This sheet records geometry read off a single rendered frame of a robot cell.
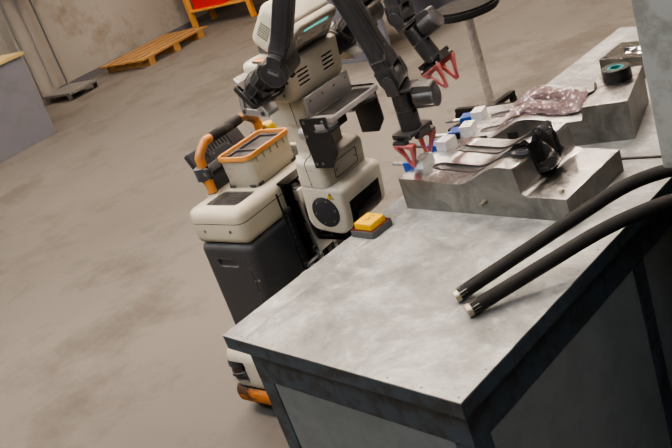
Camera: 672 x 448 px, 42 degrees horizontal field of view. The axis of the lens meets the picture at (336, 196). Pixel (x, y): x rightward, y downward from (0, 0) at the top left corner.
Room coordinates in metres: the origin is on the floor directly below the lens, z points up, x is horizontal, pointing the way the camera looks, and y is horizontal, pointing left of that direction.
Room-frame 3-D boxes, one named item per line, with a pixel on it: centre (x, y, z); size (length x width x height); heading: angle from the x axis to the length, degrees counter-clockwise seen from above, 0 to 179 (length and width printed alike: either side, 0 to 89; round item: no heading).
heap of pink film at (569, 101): (2.34, -0.65, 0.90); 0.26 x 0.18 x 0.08; 56
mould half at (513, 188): (2.05, -0.43, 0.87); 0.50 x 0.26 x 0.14; 39
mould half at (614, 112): (2.34, -0.65, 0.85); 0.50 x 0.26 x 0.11; 56
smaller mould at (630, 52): (2.57, -1.04, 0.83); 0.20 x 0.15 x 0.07; 39
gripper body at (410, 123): (2.20, -0.25, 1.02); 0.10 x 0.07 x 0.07; 129
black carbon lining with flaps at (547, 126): (2.07, -0.43, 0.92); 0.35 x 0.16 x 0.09; 39
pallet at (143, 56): (11.26, 1.55, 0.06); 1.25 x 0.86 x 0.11; 136
